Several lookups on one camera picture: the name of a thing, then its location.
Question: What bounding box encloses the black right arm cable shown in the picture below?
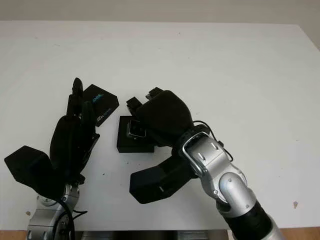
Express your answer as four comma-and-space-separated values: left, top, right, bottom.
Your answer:
193, 120, 233, 161

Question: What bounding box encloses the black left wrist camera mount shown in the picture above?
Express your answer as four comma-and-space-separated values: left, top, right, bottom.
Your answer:
4, 145, 63, 198

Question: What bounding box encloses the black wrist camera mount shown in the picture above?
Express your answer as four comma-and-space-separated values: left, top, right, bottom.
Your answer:
129, 152, 201, 205
4, 145, 63, 198

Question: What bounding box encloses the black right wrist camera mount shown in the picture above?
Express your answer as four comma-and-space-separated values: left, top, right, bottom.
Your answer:
129, 152, 201, 205

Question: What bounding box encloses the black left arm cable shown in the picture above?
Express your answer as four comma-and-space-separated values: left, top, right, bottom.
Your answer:
53, 197, 88, 240

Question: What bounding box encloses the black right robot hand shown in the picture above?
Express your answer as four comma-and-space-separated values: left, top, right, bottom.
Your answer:
126, 86, 208, 156

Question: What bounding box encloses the grey robot torso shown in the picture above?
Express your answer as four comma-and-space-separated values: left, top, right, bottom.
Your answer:
74, 231, 230, 240

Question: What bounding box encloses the black box base with insert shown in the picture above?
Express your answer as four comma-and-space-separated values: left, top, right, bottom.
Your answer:
116, 115, 156, 154

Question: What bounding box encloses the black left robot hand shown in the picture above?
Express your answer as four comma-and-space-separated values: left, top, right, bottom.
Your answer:
49, 77, 101, 186

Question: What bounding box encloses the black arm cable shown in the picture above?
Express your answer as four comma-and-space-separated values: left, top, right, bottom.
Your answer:
193, 120, 233, 161
53, 197, 88, 240

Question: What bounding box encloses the black RealSense box lid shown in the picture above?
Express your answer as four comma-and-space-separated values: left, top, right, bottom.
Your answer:
82, 84, 120, 128

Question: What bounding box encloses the small silver depth camera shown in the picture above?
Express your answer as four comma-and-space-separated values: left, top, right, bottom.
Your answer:
127, 119, 147, 139

